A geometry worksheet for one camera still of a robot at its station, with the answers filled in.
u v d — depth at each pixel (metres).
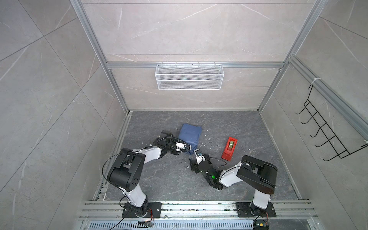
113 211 0.75
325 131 0.68
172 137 0.78
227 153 0.89
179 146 0.79
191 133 0.98
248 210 0.74
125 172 0.46
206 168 0.67
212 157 0.95
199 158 0.78
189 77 1.01
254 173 0.50
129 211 0.72
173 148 0.80
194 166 0.79
